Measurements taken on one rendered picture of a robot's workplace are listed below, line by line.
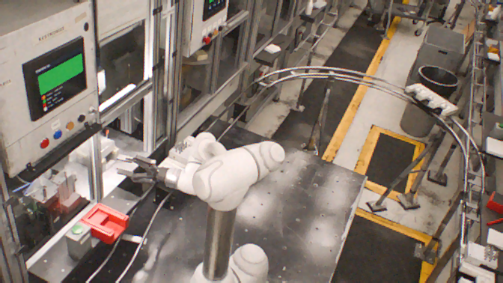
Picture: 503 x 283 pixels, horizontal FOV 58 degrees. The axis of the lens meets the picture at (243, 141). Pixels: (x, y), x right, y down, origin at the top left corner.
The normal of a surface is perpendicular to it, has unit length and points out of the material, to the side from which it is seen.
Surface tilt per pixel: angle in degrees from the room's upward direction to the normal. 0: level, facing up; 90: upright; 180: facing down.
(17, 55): 90
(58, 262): 0
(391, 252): 0
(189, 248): 0
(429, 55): 91
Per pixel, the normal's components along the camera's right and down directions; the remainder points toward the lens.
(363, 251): 0.15, -0.78
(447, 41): -0.38, 0.51
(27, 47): 0.90, 0.36
